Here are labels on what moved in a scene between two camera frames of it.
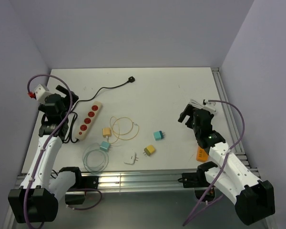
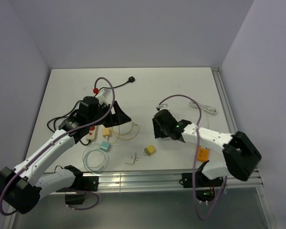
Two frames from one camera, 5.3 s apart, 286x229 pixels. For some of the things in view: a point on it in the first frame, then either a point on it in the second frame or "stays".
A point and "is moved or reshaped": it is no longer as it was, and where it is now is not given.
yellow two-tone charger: (149, 150) stays
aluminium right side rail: (230, 119) stays
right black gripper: (188, 110) -> (158, 133)
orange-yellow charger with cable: (107, 132) stays
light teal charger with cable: (105, 146) stays
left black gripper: (64, 91) -> (119, 117)
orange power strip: (201, 155) stays
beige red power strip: (88, 121) is moved or reshaped
